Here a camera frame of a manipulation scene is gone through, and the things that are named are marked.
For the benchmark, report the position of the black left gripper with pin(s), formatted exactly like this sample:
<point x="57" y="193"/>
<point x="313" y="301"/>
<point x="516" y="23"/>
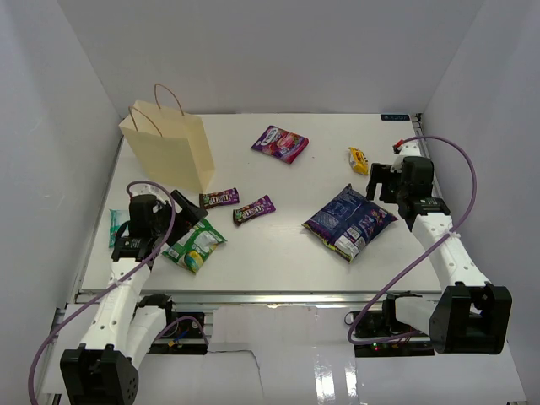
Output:
<point x="192" y="213"/>

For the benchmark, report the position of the teal Fox's candy bag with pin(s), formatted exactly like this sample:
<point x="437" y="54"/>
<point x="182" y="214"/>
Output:
<point x="118" y="218"/>

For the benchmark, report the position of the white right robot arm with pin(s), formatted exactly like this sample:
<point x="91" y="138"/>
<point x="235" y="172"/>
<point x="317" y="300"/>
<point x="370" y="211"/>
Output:
<point x="471" y="315"/>

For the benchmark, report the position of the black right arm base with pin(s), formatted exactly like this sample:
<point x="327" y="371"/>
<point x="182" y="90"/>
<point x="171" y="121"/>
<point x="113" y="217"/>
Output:
<point x="392" y="338"/>

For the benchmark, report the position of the cream paper bag with handles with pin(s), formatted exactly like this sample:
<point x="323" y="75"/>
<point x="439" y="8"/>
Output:
<point x="171" y="145"/>

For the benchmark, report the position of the aluminium front rail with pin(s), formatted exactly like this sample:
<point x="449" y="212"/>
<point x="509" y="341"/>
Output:
<point x="246" y="298"/>

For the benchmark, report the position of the large dark blue candy bag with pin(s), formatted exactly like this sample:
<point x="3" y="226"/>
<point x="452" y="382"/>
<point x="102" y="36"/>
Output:
<point x="349" y="222"/>

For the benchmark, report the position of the small yellow snack packet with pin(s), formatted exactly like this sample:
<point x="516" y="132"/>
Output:
<point x="358" y="161"/>

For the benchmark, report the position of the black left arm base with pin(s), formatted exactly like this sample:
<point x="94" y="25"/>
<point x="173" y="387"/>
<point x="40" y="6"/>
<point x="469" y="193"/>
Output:
<point x="184" y="333"/>

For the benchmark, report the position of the brown purple m&m's packet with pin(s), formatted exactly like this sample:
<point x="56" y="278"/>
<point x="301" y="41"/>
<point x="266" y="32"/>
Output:
<point x="219" y="199"/>
<point x="261" y="206"/>

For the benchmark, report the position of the green Fox's spring tea bag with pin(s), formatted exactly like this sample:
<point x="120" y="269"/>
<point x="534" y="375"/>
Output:
<point x="193" y="249"/>

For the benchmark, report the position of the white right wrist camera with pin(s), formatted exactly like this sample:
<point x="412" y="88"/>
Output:
<point x="408" y="149"/>

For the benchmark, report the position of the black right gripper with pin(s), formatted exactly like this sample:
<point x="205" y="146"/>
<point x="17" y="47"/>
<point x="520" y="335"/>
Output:
<point x="380" y="173"/>

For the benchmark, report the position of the purple Fox's berries bag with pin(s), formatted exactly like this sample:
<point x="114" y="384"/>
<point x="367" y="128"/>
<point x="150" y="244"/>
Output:
<point x="281" y="144"/>

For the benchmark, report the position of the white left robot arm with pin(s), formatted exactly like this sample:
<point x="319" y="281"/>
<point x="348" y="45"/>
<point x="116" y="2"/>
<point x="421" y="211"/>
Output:
<point x="103" y="368"/>

